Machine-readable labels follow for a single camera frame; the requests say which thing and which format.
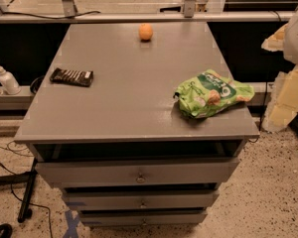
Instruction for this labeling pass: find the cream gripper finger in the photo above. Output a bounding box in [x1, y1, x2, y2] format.
[262, 65, 298, 132]
[261, 24, 288, 52]

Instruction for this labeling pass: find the green snack bag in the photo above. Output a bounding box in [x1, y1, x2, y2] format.
[174, 69, 255, 119]

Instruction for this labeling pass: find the orange fruit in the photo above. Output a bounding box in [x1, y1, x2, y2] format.
[138, 23, 153, 41]

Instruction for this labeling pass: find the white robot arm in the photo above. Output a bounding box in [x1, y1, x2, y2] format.
[261, 9, 298, 132]

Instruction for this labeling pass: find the black rxbar chocolate bar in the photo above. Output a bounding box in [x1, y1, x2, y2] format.
[50, 67, 93, 87]

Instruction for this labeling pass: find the top grey drawer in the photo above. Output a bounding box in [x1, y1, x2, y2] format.
[36, 158, 239, 187]

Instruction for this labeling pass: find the grey drawer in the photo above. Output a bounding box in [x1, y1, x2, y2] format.
[79, 210, 207, 226]
[63, 190, 220, 210]
[36, 158, 239, 187]

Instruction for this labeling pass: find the middle grey drawer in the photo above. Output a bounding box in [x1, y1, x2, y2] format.
[63, 190, 220, 210]

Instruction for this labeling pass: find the grey drawer cabinet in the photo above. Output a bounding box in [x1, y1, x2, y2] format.
[15, 22, 258, 215]

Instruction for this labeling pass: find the bottom grey drawer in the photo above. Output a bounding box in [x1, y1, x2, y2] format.
[79, 210, 207, 226]

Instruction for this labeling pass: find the blue tape cross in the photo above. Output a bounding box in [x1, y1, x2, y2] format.
[63, 210, 79, 238]

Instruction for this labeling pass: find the white pump bottle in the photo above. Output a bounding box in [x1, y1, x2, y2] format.
[0, 65, 21, 95]

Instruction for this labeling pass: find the black stand leg with wheel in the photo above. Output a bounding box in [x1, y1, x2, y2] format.
[0, 160, 37, 223]

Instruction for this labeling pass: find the black shoe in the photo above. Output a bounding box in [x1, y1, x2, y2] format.
[0, 224, 12, 238]

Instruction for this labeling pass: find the grey metal rail frame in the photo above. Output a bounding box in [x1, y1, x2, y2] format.
[0, 0, 298, 23]

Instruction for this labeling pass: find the black floor cable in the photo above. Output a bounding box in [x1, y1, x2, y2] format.
[0, 132, 55, 238]

